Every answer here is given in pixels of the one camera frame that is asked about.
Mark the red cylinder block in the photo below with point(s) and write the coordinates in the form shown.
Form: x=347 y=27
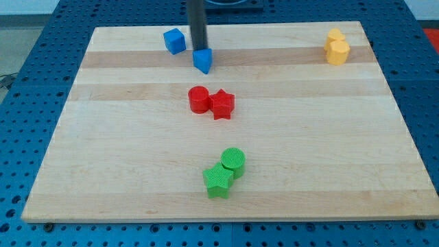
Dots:
x=199 y=100

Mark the blue cube block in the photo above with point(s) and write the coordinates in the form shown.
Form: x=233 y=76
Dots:
x=174 y=41

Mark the wooden board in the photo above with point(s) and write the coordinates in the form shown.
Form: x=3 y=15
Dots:
x=322 y=142

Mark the blue triangle block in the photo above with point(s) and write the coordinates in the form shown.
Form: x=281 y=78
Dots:
x=202 y=60

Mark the green star block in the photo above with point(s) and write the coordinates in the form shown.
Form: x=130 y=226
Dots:
x=218 y=180

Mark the red star block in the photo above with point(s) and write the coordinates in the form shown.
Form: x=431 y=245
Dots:
x=222 y=104

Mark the yellow heart block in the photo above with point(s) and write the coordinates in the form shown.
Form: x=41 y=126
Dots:
x=334 y=35

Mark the green cylinder block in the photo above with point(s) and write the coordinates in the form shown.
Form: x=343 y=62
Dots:
x=234 y=160

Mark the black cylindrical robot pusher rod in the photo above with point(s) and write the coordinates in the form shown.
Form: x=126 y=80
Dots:
x=196 y=16

